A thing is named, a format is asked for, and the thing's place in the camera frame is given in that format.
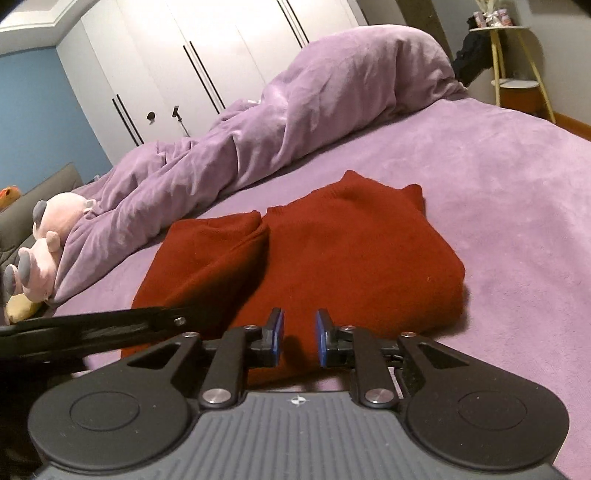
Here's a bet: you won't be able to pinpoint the purple duvet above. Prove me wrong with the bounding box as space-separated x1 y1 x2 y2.
54 25 469 303

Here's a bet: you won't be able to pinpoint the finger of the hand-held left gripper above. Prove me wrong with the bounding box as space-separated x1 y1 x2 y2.
0 306 188 366

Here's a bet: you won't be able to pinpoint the rust red buttoned cardigan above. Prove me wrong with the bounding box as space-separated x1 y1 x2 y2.
121 170 466 389

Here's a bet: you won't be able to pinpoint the dark cloth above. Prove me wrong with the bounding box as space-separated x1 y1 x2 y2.
451 16 494 88

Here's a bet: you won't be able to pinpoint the pink plush toy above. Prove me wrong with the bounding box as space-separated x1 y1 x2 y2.
2 192 95 303

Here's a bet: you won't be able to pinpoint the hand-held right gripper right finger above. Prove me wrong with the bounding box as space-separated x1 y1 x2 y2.
315 308 468 411

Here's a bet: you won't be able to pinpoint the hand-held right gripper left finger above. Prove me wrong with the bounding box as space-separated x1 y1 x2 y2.
124 308 284 411

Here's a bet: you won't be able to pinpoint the yellow plush toy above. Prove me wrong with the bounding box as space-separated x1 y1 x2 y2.
4 292 45 325

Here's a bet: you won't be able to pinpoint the yellow-legged side table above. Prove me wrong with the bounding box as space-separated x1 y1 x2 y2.
468 25 557 124

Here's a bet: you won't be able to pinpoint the pink containers group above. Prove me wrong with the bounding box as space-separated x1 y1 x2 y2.
473 0 514 28

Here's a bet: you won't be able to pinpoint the white wardrobe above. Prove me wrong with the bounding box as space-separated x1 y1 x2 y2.
55 0 370 166

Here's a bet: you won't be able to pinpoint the orange plush toy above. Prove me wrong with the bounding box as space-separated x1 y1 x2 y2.
0 186 22 213

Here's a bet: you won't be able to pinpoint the brown headboard panel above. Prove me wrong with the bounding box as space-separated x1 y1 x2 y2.
399 0 454 63

